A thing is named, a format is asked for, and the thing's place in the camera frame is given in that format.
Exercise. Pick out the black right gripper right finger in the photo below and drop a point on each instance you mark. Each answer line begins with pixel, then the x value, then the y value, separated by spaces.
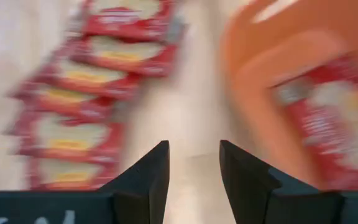
pixel 247 189

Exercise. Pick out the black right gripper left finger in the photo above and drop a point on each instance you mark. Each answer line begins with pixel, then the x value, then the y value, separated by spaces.
pixel 149 186

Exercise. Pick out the red popcorn bag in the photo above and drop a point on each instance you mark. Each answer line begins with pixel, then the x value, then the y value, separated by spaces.
pixel 70 137
pixel 334 124
pixel 70 174
pixel 129 18
pixel 89 76
pixel 126 53
pixel 64 99

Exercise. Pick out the orange plastic basket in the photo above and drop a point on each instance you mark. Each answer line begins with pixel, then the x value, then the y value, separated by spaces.
pixel 259 62

